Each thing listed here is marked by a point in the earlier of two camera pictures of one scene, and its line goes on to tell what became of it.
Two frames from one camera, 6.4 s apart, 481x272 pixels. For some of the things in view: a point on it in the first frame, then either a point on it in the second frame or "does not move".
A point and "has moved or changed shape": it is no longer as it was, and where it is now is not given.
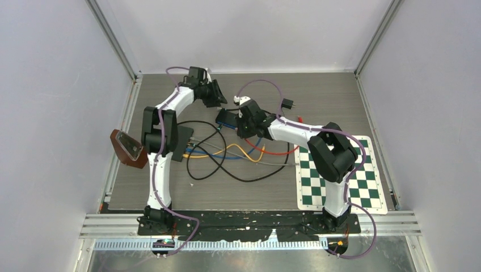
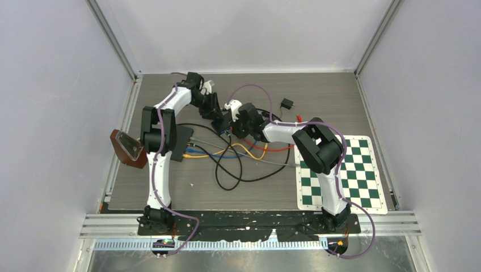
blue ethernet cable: [222, 157] does not move
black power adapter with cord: [287, 103] does not move
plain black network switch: [184, 135] does not move
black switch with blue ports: [227, 118] has moved or changed shape
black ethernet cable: [189, 152] -> [222, 155]
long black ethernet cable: [239, 178] does not move
